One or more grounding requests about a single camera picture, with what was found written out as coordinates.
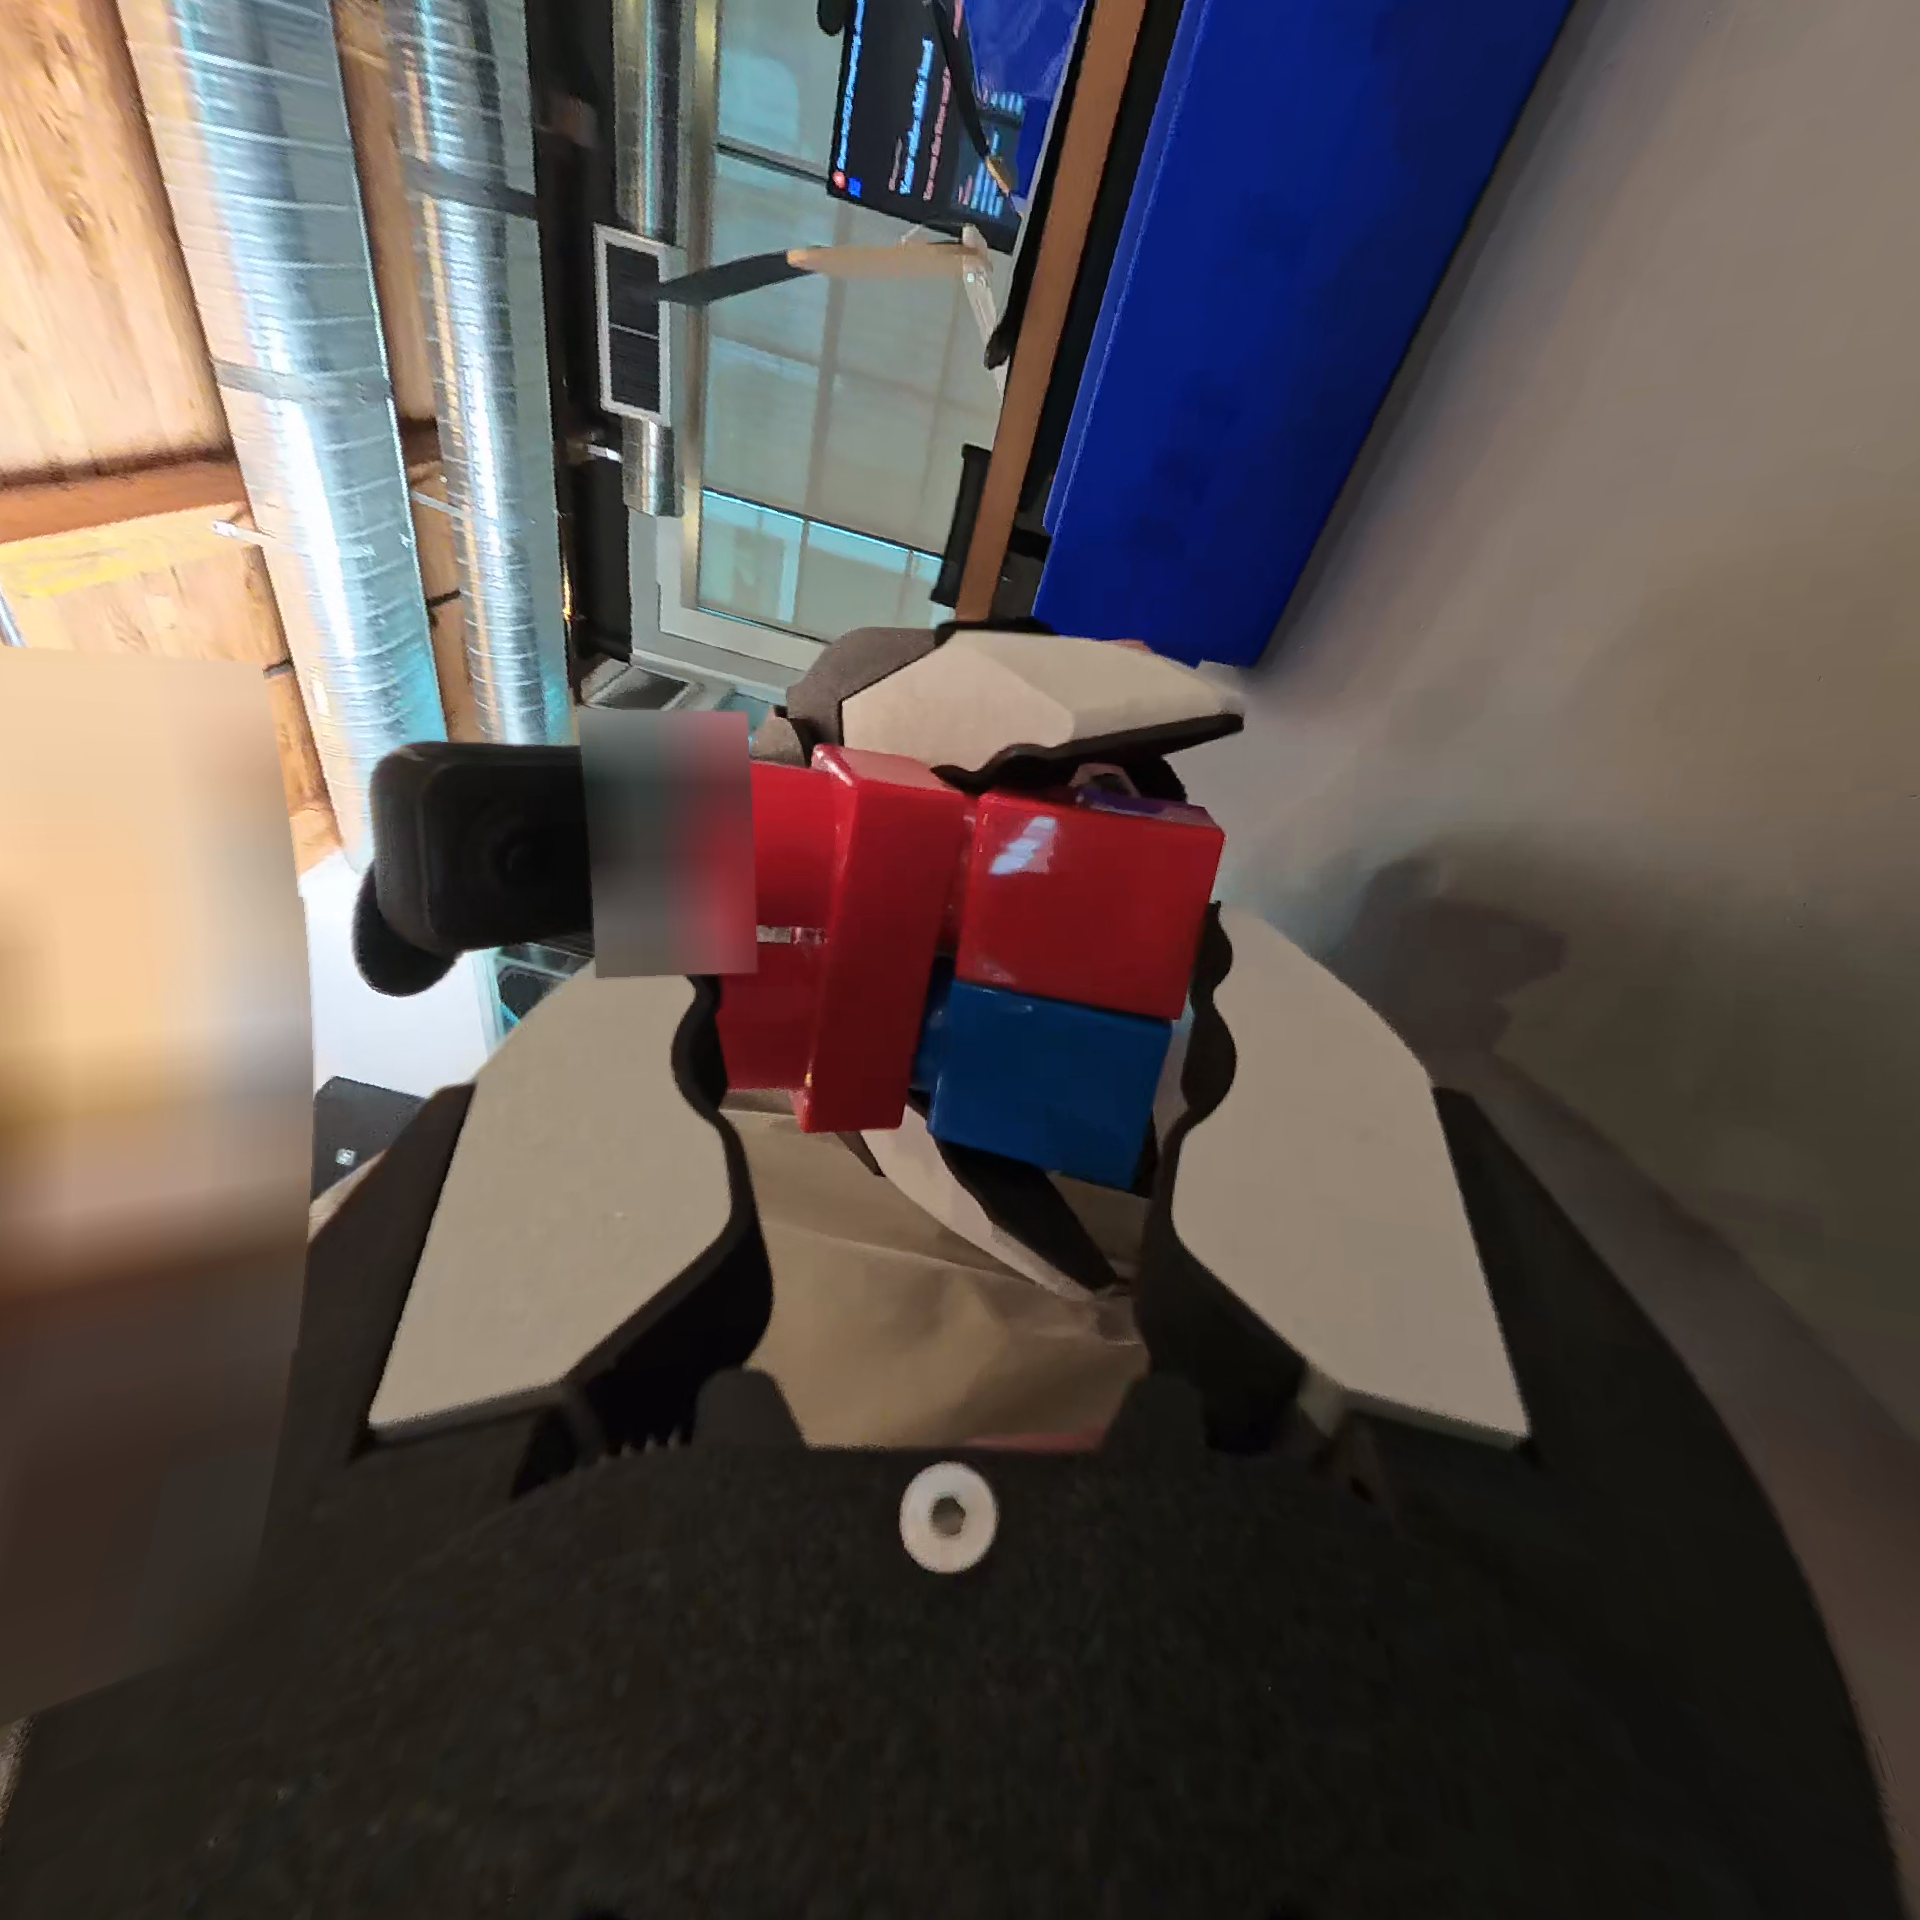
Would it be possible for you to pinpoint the red two-stud mega block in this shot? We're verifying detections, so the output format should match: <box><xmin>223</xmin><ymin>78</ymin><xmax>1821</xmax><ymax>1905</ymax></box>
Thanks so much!
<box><xmin>718</xmin><ymin>746</ymin><xmax>979</xmax><ymax>1137</ymax></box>

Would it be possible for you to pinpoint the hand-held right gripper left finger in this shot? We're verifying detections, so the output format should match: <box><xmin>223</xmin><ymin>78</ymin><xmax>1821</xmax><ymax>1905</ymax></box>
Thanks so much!
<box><xmin>362</xmin><ymin>978</ymin><xmax>776</xmax><ymax>1457</ymax></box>

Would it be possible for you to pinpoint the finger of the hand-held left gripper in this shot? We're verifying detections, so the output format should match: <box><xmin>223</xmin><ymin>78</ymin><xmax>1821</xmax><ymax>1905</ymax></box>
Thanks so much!
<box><xmin>857</xmin><ymin>1118</ymin><xmax>1125</xmax><ymax>1300</ymax></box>
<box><xmin>838</xmin><ymin>626</ymin><xmax>1250</xmax><ymax>799</ymax></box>

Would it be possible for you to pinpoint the blue single-stud mega block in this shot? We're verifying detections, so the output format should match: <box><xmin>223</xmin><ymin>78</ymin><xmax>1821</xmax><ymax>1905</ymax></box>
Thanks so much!
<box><xmin>911</xmin><ymin>978</ymin><xmax>1176</xmax><ymax>1196</ymax></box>

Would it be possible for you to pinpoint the wide silver air duct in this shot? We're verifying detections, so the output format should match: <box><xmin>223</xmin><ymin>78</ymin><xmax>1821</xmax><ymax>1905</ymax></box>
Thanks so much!
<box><xmin>151</xmin><ymin>0</ymin><xmax>455</xmax><ymax>860</ymax></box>

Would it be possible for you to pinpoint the ceiling air vent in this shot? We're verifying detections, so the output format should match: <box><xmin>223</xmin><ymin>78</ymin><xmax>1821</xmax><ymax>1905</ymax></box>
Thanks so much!
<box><xmin>591</xmin><ymin>225</ymin><xmax>672</xmax><ymax>426</ymax></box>

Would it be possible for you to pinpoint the red single-stud mega block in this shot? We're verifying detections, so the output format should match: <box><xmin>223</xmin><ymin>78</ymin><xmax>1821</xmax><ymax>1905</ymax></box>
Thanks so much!
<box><xmin>952</xmin><ymin>787</ymin><xmax>1229</xmax><ymax>1025</ymax></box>

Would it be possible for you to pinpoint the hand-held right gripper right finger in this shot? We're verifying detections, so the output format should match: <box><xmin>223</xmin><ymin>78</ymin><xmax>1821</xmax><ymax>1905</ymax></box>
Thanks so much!
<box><xmin>1142</xmin><ymin>902</ymin><xmax>1536</xmax><ymax>1457</ymax></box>

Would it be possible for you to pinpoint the blue divided plastic bin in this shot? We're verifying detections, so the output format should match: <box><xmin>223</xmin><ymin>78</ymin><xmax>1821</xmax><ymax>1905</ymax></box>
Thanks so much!
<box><xmin>1031</xmin><ymin>0</ymin><xmax>1578</xmax><ymax>671</ymax></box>

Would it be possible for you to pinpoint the glass window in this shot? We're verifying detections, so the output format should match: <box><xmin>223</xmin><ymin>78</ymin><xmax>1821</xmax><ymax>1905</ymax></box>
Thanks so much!
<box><xmin>680</xmin><ymin>135</ymin><xmax>1024</xmax><ymax>666</ymax></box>

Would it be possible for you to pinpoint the narrow silver air duct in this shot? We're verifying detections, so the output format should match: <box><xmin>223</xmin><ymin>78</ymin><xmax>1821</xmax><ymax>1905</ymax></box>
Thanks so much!
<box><xmin>393</xmin><ymin>0</ymin><xmax>581</xmax><ymax>710</ymax></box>

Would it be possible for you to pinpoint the dark computer monitor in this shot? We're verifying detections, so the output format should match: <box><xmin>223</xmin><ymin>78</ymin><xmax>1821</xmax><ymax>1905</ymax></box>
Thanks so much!
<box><xmin>825</xmin><ymin>0</ymin><xmax>1089</xmax><ymax>257</ymax></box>

